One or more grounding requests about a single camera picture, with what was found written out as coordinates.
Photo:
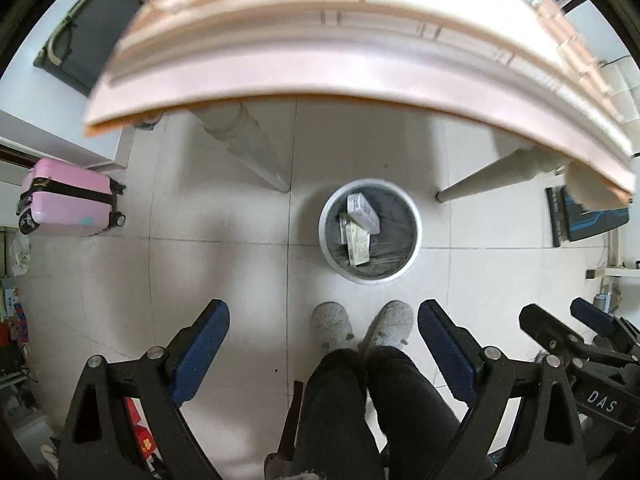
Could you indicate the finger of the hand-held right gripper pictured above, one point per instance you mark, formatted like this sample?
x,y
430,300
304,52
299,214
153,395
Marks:
x,y
595,317
542,327

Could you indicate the white plastic bag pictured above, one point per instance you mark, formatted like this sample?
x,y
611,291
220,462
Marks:
x,y
19,255

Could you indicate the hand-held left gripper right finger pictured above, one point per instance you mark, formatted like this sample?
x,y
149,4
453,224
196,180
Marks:
x,y
445,350

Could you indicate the red box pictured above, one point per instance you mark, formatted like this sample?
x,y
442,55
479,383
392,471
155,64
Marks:
x,y
140,430

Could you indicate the round grey trash bin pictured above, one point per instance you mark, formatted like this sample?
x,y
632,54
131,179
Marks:
x,y
395,230

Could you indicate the pink suitcase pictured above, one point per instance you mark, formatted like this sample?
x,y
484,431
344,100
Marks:
x,y
65,200

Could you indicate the black bag on floor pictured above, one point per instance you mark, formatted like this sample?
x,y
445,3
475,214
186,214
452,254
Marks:
x,y
87,35

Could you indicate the white cabinet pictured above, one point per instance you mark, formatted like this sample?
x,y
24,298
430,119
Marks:
x,y
60,140

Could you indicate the person's right grey slipper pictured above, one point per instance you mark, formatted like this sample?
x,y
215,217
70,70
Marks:
x,y
392,322

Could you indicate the person's black trouser legs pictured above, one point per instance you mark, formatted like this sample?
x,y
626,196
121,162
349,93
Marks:
x,y
375,410

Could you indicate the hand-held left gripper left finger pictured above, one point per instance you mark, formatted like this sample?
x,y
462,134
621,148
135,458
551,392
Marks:
x,y
200,355

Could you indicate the white cardboard box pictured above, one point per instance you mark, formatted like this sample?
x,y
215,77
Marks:
x,y
363,212

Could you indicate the person's left grey slipper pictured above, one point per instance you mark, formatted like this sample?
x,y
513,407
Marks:
x,y
332,322

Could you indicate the black blue flat board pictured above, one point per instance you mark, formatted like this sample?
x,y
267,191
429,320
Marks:
x,y
590,220

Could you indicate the beige wooden table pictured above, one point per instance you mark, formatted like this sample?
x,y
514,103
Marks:
x,y
350,45

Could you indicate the person's grey slipper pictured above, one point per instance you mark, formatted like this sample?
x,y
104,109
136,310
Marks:
x,y
332,322
392,322

